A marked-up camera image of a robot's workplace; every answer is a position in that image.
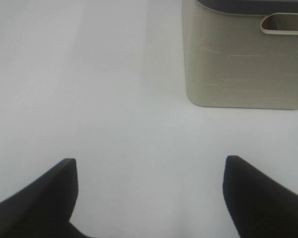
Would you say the beige plastic basket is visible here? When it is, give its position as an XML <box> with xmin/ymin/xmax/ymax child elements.
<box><xmin>182</xmin><ymin>0</ymin><xmax>298</xmax><ymax>110</ymax></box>

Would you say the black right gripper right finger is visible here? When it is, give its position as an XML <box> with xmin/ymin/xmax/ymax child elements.
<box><xmin>223</xmin><ymin>156</ymin><xmax>298</xmax><ymax>238</ymax></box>

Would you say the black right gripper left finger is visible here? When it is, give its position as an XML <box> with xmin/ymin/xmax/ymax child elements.
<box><xmin>0</xmin><ymin>158</ymin><xmax>86</xmax><ymax>238</ymax></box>

